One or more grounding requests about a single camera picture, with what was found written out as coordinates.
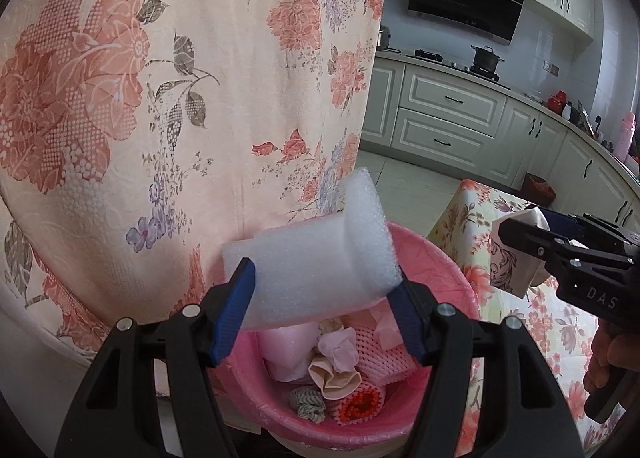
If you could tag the white furniture panel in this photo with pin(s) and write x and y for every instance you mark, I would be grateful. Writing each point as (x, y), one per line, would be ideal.
(30, 328)

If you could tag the white paper bag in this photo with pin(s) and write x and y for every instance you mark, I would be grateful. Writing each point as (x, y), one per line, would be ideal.
(520, 268)

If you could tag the red kettle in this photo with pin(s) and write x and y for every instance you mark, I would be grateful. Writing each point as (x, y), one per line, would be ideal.
(555, 101)

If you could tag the floral curtain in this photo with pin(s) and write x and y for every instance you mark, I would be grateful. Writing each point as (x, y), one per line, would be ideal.
(150, 112)

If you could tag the pink trash bin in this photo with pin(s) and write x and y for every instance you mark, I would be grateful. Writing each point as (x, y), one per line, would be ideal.
(440, 278)

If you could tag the white plastic bag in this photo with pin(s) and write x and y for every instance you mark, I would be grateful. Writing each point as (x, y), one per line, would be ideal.
(290, 353)

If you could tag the white paper tissue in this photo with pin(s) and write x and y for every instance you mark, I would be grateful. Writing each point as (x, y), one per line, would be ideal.
(340, 348)

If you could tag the white foam sheet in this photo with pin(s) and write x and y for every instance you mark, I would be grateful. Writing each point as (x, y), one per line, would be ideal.
(310, 268)

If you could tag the white lower cabinets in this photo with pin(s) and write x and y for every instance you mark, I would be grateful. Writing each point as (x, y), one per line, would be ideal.
(440, 97)

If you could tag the black gas stove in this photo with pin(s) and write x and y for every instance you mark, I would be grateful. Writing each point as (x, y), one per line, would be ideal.
(427, 55)

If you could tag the wall socket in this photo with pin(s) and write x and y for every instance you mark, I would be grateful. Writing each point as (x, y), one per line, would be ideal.
(552, 68)

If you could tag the pink foam net orange inside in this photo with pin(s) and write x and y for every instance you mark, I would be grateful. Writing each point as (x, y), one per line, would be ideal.
(357, 405)

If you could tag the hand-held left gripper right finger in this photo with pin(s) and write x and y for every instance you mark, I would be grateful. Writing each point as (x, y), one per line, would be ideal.
(407, 323)

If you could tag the pink foam fruit net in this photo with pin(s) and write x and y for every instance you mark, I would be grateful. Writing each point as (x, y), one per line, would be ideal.
(380, 358)

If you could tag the floral tablecloth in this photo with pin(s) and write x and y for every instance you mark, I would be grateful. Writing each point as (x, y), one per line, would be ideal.
(545, 323)

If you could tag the person's right hand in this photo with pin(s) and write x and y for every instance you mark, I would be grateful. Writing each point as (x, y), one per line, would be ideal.
(602, 353)

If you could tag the white bottle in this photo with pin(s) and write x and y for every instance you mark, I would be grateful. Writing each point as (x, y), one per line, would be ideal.
(567, 111)

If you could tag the black cooking pot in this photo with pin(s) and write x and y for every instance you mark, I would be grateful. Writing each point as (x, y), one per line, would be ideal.
(487, 60)

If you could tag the red floor bin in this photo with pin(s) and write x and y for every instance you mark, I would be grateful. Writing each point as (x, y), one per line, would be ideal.
(537, 190)

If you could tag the cream paper packet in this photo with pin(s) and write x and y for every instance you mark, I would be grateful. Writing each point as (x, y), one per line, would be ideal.
(332, 383)

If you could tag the pink thermos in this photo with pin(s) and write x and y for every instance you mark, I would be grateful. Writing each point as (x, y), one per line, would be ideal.
(625, 137)

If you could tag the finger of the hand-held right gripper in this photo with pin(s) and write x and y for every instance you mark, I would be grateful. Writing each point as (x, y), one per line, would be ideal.
(562, 225)
(525, 235)

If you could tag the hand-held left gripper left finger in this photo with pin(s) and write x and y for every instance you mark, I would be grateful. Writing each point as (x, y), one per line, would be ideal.
(235, 308)

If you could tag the green striped wrapper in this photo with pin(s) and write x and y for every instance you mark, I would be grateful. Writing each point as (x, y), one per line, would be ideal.
(306, 403)

